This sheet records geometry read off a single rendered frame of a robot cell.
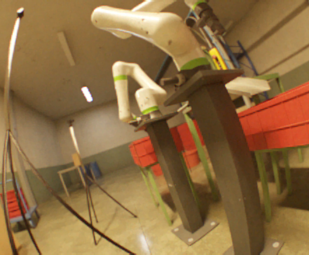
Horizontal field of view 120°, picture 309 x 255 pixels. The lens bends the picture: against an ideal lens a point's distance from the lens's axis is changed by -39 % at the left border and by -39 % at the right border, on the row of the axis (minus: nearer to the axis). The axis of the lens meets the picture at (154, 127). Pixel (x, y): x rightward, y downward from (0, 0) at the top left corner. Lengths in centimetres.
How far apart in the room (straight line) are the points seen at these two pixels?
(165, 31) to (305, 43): 585
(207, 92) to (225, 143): 18
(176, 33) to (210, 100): 24
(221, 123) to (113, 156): 878
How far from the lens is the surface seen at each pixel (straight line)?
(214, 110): 51
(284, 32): 638
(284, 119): 70
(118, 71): 128
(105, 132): 927
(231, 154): 53
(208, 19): 83
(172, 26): 47
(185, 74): 52
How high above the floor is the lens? 78
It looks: 5 degrees up
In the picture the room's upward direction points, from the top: 21 degrees counter-clockwise
